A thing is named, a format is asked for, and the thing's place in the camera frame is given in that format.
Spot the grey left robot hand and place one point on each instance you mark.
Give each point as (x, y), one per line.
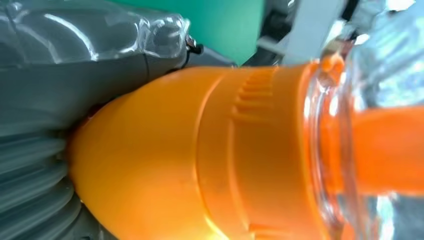
(66, 76)

